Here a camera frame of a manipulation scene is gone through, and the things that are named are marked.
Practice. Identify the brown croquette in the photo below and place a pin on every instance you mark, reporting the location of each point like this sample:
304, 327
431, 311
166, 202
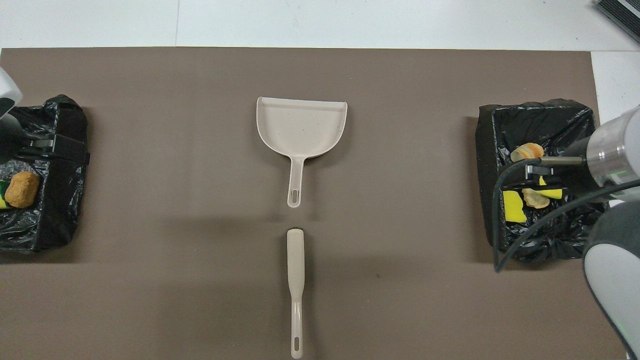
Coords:
22, 190

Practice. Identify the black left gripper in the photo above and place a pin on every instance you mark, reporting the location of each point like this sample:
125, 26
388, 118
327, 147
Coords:
11, 137

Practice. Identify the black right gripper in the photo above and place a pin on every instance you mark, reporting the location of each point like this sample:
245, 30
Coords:
580, 170

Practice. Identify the brown table mat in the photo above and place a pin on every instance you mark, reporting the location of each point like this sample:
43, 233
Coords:
400, 300

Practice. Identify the small yellow green sponge piece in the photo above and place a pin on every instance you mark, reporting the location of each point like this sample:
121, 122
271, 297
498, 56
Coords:
3, 195

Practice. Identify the beige plastic dustpan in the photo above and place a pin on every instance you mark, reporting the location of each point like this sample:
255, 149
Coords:
300, 125

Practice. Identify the beige hand brush black bristles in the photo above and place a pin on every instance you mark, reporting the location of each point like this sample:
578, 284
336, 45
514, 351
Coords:
296, 265

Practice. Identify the beige rock chunk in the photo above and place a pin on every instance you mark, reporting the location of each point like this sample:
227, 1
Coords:
536, 199

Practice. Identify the dark grey ribbed object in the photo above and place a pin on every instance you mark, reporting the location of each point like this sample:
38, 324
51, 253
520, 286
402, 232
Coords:
625, 12

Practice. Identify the orange striped croissant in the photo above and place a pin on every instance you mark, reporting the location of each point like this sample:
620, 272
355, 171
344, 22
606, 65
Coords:
527, 151

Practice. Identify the black bag lined bin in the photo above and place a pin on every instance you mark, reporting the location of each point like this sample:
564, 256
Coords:
55, 210
545, 125

